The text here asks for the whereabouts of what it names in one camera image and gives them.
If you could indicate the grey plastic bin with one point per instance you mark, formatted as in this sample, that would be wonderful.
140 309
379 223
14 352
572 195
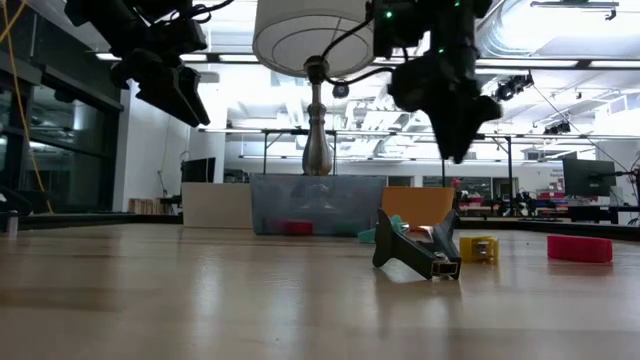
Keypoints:
340 200

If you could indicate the teal staple remover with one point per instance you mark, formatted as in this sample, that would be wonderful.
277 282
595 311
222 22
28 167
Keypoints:
367 236

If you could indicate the black staple remover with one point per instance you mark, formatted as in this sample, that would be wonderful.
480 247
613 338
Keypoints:
400 247

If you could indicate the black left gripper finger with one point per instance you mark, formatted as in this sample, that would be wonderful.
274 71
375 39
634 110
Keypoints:
167 100
196 95

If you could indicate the black overhead beam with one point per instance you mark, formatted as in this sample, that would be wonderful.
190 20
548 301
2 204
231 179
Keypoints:
525 62

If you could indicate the black monitor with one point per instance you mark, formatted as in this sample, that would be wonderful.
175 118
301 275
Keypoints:
198 170
587 177

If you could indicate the orange plastic bin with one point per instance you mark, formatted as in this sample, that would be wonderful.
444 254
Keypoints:
417 205

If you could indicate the yellow mini stapler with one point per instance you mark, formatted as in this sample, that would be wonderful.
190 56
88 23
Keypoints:
467 250

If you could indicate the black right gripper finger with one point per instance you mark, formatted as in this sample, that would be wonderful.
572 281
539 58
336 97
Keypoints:
475 117
447 130

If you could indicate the small silver post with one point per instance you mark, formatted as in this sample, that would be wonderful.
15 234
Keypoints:
12 222

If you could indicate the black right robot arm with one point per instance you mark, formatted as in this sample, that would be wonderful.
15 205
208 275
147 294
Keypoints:
430 22

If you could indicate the black ceiling spotlight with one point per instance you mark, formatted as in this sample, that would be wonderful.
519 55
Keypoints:
510 87
340 90

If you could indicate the black aluminium table frame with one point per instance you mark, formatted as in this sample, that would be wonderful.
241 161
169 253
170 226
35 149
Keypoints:
550 226

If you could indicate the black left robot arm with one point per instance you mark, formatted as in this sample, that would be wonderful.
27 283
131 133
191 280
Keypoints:
105 22

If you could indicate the black metal frame stand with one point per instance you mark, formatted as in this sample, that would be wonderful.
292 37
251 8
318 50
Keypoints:
509 160

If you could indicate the silver lamp with white shade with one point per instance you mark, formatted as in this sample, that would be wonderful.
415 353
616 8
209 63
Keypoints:
317 150

